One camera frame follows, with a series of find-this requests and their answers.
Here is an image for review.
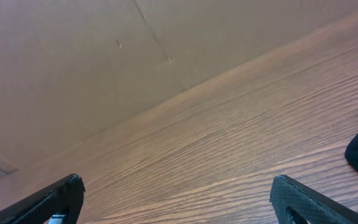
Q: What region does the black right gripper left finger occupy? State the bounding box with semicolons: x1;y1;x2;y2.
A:
0;174;85;224

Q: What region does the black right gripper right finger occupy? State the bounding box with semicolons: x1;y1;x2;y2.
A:
270;175;358;224

